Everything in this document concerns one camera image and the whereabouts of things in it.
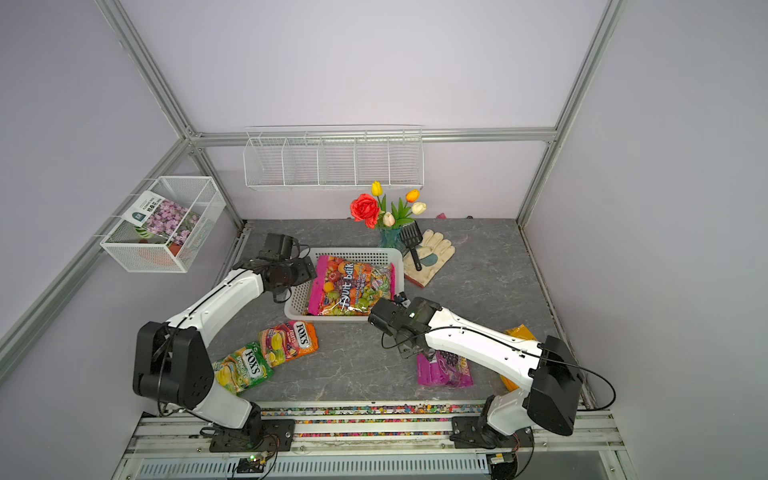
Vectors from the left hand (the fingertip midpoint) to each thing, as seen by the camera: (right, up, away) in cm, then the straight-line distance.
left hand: (306, 276), depth 89 cm
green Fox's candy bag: (-16, -25, -7) cm, 31 cm away
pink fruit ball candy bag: (+10, -4, +2) cm, 11 cm away
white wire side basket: (-37, +8, -16) cm, 41 cm away
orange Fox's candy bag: (-5, -19, -2) cm, 20 cm away
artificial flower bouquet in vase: (+24, +17, -8) cm, 31 cm away
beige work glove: (+41, +7, +19) cm, 46 cm away
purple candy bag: (+40, -22, -14) cm, 48 cm away
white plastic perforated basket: (-3, -10, +2) cm, 11 cm away
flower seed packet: (-30, +15, -15) cm, 37 cm away
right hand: (+33, -15, -11) cm, 38 cm away
